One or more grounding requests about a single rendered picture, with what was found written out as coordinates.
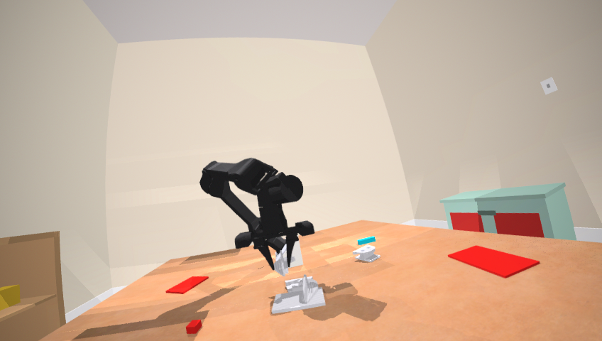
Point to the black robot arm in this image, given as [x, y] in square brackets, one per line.
[246, 175]

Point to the cyan rectangular bar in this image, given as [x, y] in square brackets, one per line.
[366, 240]

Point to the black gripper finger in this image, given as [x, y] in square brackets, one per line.
[264, 249]
[290, 244]

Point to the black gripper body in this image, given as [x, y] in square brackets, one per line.
[273, 225]

